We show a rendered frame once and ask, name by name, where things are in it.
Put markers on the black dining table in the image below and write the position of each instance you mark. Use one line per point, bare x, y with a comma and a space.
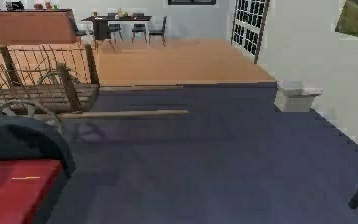
102, 25

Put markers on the black appliance on counter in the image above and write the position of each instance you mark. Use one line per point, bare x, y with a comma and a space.
15, 5

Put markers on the wooden cart with wheels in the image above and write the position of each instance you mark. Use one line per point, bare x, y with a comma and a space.
53, 95

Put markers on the brown kitchen counter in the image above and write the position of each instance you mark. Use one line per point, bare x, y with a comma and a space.
27, 28

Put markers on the yellow green item on table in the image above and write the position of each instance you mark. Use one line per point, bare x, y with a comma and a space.
122, 13

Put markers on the black armchair with red cushion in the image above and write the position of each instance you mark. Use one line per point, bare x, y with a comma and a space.
20, 173

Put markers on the black dining chair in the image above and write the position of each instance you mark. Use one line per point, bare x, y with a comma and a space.
139, 29
115, 29
157, 31

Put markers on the framed green picture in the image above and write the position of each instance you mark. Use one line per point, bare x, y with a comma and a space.
355, 18

